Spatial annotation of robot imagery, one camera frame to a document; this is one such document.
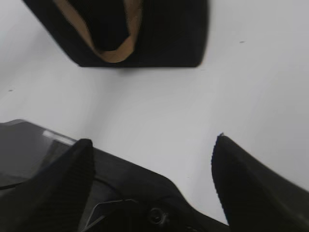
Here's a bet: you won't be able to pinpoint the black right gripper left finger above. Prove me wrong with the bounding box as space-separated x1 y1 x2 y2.
0 139 95 232

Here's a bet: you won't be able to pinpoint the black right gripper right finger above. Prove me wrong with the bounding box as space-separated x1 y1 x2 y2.
211 134 309 232

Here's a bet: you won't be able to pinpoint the black tote bag tan handles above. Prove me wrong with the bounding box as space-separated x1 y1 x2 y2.
26 0 209 68

